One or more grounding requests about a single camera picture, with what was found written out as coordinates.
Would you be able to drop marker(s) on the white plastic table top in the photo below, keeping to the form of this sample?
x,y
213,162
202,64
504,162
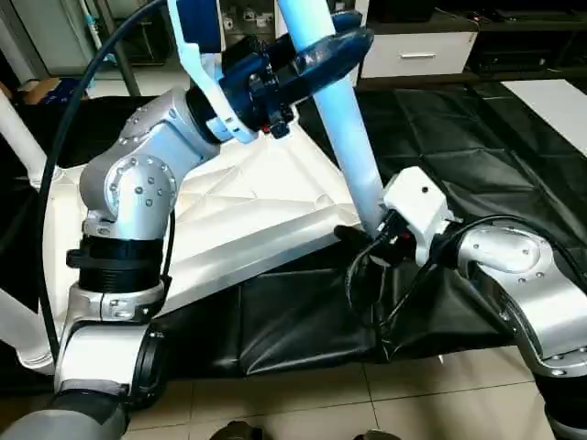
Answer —
x,y
257,211

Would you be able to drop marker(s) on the white glass-door cabinet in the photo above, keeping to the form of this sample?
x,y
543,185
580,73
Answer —
x,y
240,14

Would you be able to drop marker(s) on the white drawer unit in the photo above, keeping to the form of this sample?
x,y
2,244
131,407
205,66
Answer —
x,y
417,55

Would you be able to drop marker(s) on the black mat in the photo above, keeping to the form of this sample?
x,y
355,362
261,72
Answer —
x,y
440,137

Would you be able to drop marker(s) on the dark metal stand pole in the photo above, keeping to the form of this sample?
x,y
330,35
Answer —
x,y
119,55

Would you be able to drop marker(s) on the teal and white pole tool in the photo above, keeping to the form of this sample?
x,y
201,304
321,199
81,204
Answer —
x,y
92,23

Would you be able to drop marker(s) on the white flat panel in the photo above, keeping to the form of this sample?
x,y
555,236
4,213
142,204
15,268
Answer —
x,y
550,105

